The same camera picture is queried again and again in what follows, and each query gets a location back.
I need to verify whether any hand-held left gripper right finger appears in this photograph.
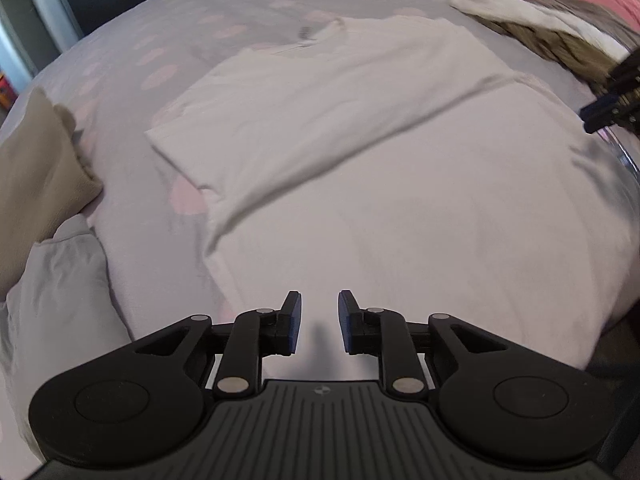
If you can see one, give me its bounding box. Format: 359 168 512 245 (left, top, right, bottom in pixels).
338 289 508 395

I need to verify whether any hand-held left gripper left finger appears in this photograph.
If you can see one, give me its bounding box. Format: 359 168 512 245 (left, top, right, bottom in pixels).
132 290 303 395

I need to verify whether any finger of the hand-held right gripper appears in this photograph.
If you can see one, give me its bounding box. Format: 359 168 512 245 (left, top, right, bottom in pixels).
580 94 621 135

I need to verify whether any white T-shirt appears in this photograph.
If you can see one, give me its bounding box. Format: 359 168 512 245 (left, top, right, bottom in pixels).
144 15 635 386

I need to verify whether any white and grey garment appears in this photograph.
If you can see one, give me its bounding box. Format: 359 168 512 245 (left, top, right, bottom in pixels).
450 0 640 58

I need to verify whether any light grey folded garment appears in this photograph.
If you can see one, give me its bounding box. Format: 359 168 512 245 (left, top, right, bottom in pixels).
0 214 135 461

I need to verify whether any beige folded garment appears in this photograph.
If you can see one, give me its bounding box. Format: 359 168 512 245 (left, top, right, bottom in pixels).
0 87 104 293

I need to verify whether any grey pink-dotted bedsheet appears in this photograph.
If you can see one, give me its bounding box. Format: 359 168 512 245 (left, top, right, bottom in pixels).
0 0 608 480

